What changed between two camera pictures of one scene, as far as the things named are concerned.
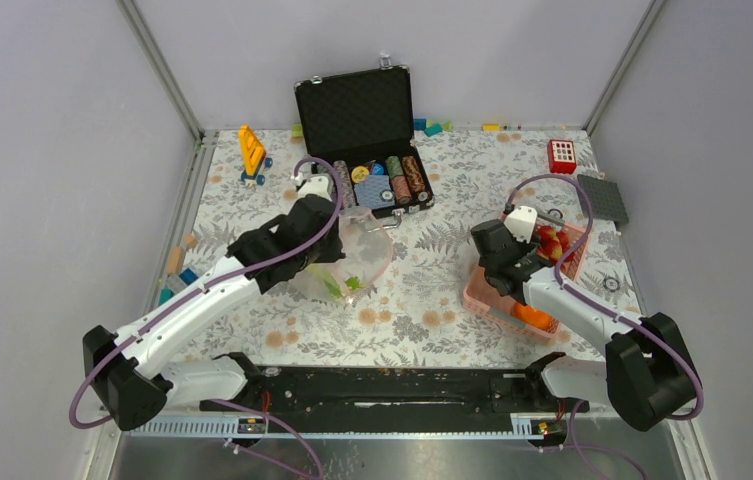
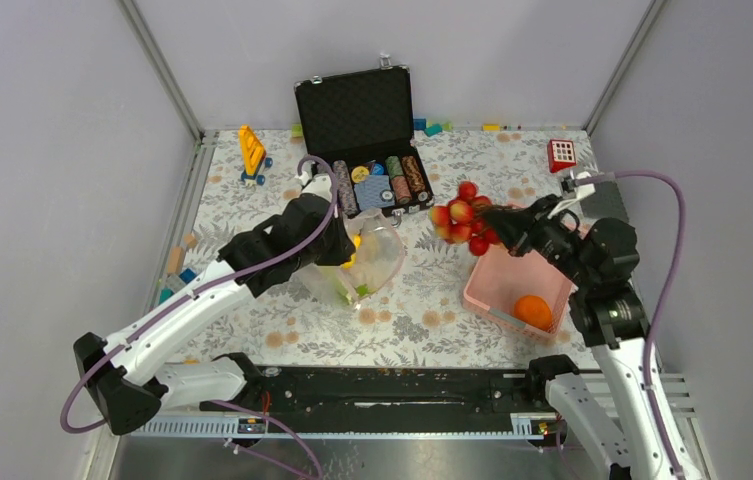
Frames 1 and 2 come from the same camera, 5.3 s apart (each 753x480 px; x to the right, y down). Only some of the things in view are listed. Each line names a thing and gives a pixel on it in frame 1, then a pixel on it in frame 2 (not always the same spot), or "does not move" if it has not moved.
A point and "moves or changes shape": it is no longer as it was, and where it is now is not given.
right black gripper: (527, 248) → (516, 225)
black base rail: (318, 400) does not move
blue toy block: (188, 276) does not move
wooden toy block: (175, 260) does not move
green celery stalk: (353, 283) → (362, 290)
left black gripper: (335, 251) does not move
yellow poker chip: (359, 173) does not move
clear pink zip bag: (368, 253) moves or changes shape
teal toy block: (433, 129) does not move
